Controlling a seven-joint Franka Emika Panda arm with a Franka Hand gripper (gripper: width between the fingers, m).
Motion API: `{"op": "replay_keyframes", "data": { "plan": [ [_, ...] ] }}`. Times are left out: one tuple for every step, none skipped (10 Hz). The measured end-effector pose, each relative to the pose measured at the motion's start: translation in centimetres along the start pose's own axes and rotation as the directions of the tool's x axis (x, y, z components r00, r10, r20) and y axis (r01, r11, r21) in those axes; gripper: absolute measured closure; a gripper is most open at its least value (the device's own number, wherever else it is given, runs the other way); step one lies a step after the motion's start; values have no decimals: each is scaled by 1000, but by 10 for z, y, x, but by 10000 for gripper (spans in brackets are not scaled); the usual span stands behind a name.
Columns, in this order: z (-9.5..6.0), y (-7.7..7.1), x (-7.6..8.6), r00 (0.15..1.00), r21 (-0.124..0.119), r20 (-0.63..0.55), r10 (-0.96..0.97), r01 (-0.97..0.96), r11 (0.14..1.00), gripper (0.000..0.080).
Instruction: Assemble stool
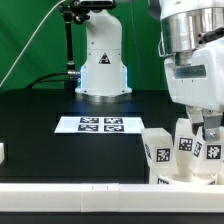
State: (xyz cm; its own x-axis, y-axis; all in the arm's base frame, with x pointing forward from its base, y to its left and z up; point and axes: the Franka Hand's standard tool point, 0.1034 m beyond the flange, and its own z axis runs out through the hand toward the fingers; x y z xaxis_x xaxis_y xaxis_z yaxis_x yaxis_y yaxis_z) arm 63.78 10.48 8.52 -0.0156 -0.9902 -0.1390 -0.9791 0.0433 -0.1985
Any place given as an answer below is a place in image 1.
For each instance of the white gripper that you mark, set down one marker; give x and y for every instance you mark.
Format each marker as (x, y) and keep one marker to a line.
(204, 88)

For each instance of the white round stool seat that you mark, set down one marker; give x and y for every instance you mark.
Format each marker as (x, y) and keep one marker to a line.
(183, 179)

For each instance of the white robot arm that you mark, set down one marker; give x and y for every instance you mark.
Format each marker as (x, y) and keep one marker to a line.
(191, 44)

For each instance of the white paper marker sheet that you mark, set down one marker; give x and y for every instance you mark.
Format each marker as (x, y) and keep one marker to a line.
(102, 125)

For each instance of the white left block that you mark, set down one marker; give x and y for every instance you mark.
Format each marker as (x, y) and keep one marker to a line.
(2, 153)

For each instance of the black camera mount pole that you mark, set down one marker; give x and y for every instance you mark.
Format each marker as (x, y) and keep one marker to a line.
(73, 74)

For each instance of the black camera on mount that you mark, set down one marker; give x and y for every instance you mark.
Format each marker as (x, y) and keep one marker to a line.
(94, 4)

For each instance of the white front rail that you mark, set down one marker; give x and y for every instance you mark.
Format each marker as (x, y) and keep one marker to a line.
(111, 198)

